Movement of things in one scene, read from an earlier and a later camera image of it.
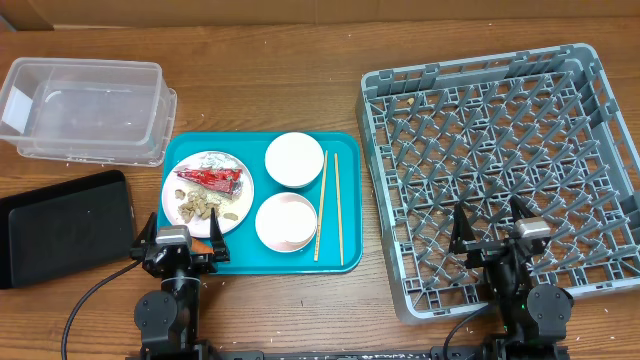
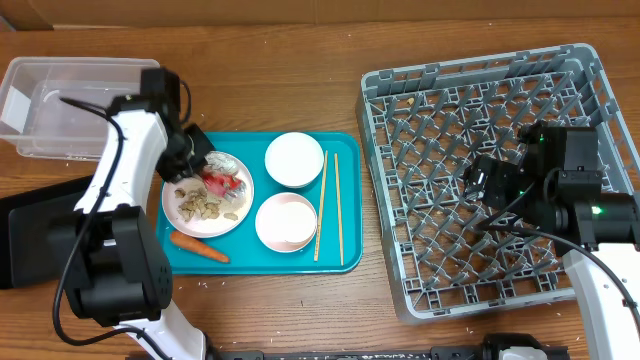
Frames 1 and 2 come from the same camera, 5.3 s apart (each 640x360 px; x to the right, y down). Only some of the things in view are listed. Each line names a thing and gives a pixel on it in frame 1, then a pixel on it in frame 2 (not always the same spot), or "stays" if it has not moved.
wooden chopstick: x=321 y=210 stays
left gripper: x=144 y=235 -> x=172 y=173
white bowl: x=294 y=160 stays
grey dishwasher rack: x=540 y=124 stays
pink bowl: x=285 y=222 stays
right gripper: x=461 y=237 -> x=501 y=180
